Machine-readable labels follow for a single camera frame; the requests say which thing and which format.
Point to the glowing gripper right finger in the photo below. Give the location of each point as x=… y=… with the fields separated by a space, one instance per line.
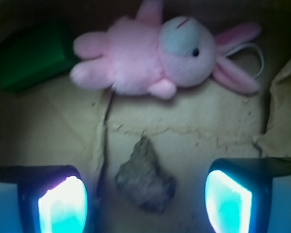
x=249 y=195

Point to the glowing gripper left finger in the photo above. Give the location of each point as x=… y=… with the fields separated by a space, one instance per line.
x=42 y=199

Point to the brown grey rock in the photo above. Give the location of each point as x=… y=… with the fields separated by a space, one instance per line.
x=143 y=181

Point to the green rectangular block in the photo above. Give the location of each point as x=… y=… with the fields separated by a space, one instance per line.
x=42 y=53

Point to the pink plush bunny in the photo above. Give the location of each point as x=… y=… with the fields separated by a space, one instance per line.
x=146 y=55

